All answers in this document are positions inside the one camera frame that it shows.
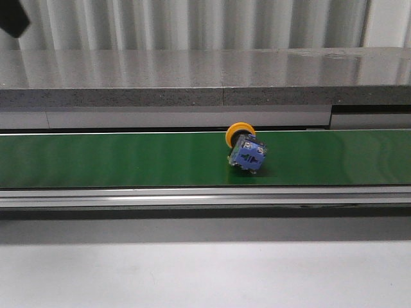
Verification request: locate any yellow blue push button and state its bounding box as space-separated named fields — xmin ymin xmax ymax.
xmin=225 ymin=122 xmax=267 ymax=174

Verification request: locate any white panel under slab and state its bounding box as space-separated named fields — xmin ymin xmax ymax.
xmin=1 ymin=105 xmax=410 ymax=130

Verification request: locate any grey stone slab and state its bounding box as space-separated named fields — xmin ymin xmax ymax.
xmin=1 ymin=47 xmax=410 ymax=110

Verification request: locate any green conveyor belt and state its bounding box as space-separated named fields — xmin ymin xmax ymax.
xmin=1 ymin=130 xmax=410 ymax=189

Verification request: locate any white curtain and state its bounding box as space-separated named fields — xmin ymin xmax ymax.
xmin=1 ymin=1 xmax=410 ymax=50

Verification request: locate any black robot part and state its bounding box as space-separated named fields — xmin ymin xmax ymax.
xmin=0 ymin=0 xmax=31 ymax=39

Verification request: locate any aluminium conveyor front rail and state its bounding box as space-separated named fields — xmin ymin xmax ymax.
xmin=1 ymin=185 xmax=410 ymax=209

